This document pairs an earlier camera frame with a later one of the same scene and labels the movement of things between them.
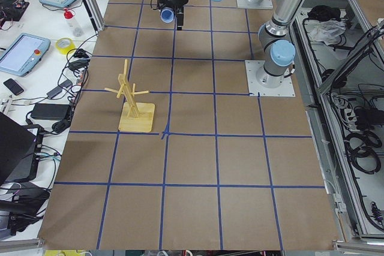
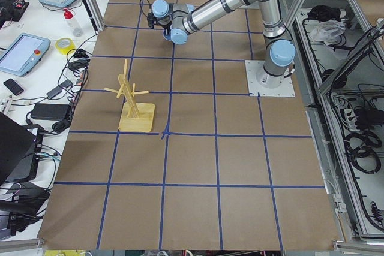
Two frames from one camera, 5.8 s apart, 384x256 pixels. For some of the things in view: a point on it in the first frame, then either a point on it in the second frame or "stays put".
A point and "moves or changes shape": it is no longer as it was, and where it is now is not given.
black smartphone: (13, 86) stays put
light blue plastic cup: (167, 15) moves or changes shape
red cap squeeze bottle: (73, 23) stays put
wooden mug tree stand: (137, 117) stays put
